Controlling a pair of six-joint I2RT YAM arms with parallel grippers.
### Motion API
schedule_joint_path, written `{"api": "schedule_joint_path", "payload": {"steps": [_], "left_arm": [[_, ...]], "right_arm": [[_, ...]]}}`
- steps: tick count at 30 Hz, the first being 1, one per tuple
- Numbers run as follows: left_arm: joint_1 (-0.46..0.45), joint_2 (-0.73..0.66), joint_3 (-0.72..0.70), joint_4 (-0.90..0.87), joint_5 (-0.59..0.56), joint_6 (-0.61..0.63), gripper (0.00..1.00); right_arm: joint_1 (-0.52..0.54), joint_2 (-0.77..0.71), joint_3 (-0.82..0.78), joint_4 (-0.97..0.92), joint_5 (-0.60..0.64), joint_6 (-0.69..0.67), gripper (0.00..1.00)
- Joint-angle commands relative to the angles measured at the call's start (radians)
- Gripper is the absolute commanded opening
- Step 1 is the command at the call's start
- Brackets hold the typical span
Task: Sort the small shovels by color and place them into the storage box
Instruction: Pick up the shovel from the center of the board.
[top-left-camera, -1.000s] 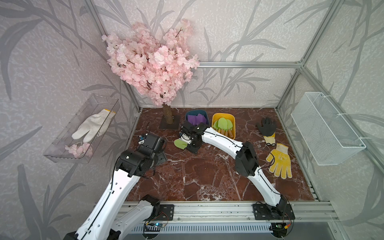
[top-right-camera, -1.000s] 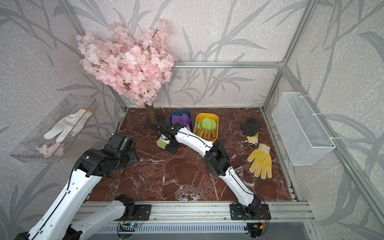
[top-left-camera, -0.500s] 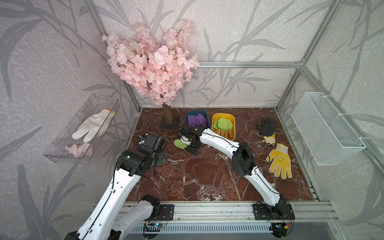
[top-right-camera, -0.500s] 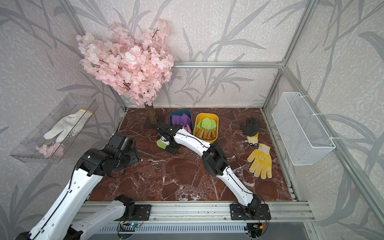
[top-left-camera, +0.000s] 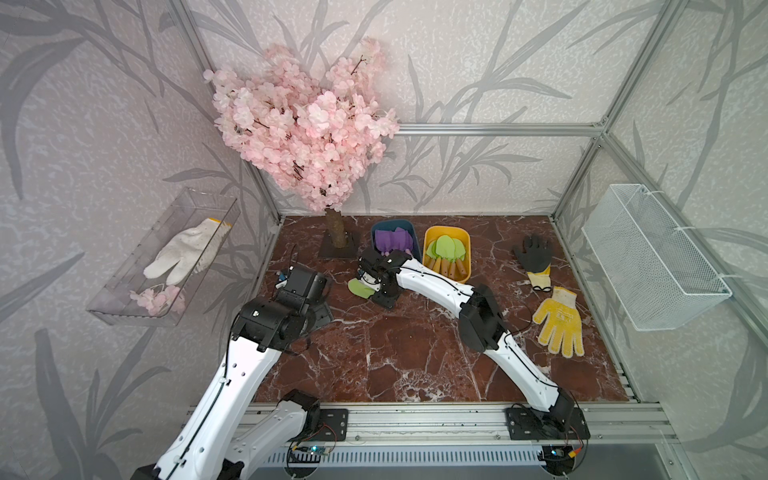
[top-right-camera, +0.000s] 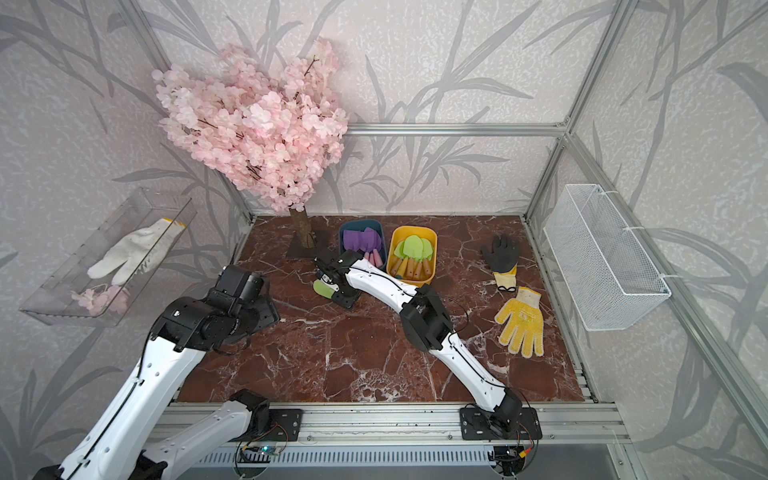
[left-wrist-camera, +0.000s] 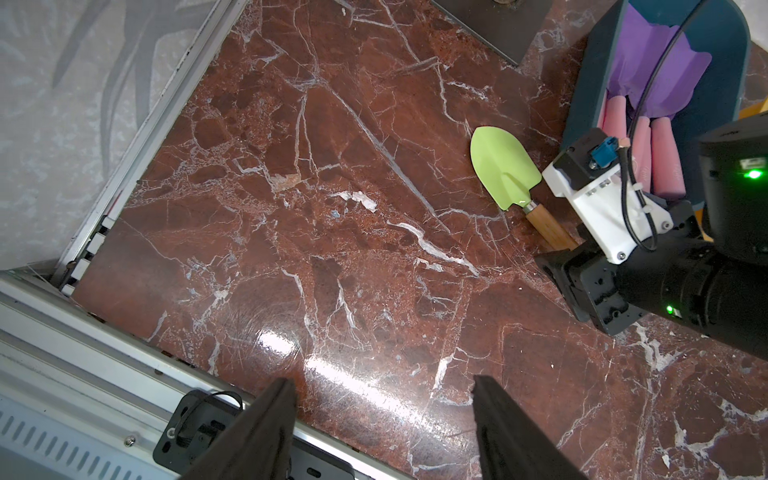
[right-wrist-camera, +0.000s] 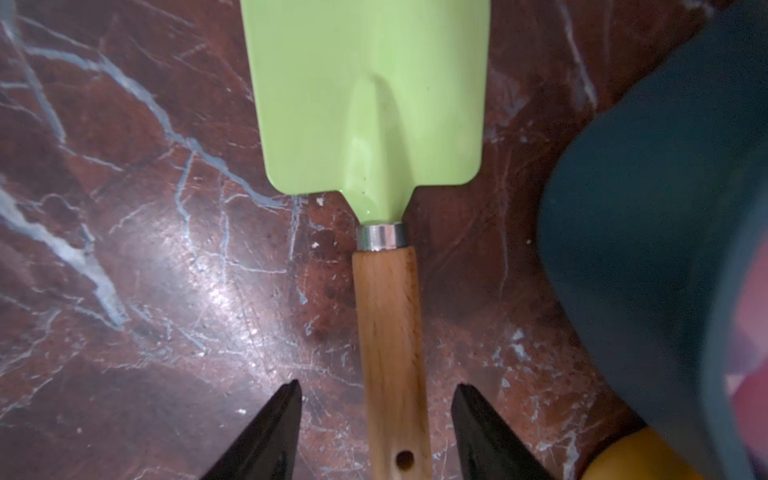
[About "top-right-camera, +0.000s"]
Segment green shovel wooden handle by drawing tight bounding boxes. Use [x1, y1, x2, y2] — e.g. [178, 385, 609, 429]
[403, 235, 422, 279]
[313, 279, 337, 299]
[390, 241, 405, 279]
[421, 238, 434, 279]
[413, 261, 423, 280]

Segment purple pointed shovel pink handle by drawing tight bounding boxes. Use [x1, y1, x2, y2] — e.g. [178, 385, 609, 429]
[366, 229, 384, 269]

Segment green shovel wooden handle front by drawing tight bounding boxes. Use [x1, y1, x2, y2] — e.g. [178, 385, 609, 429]
[390, 241, 405, 279]

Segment green shovel yellow handle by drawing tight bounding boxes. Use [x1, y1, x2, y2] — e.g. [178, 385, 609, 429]
[396, 259, 408, 278]

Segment purple square shovel pink handle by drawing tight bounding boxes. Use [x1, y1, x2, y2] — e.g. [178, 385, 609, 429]
[358, 228, 372, 253]

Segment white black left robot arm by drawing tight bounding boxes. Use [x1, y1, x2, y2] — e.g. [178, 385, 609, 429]
[35, 265, 280, 479]

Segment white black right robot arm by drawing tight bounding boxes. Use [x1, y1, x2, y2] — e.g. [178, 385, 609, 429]
[315, 249, 523, 438]

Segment dark teal storage box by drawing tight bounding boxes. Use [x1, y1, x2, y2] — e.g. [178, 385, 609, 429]
[338, 219, 387, 270]

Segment yellow storage box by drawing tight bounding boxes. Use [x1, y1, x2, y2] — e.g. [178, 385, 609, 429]
[386, 225, 438, 286]

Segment pink blossoms in box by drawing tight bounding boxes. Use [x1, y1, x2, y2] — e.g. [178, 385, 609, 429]
[70, 284, 130, 316]

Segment white cotton glove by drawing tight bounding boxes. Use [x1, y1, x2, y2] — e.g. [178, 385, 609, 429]
[87, 218, 186, 286]

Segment pink artificial blossom tree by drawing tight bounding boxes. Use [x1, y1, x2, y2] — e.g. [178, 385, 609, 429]
[152, 38, 348, 250]

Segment left circuit board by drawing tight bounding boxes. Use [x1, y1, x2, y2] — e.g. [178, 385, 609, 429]
[238, 445, 286, 464]

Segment black rubber glove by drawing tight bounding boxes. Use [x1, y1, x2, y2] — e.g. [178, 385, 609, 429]
[481, 235, 519, 293]

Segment yellow dotted work glove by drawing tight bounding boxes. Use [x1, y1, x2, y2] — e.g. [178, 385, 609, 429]
[494, 287, 544, 358]

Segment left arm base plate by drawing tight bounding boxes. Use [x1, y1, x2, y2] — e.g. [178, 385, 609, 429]
[235, 408, 304, 443]

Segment clear acrylic wall box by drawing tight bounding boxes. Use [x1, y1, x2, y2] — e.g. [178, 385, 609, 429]
[20, 187, 197, 327]

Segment aluminium front rail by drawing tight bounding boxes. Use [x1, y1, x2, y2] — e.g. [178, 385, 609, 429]
[149, 402, 631, 449]

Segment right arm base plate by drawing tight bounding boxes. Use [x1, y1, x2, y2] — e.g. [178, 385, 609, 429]
[459, 405, 543, 442]

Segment white wire mesh basket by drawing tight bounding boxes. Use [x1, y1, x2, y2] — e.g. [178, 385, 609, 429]
[544, 184, 672, 331]

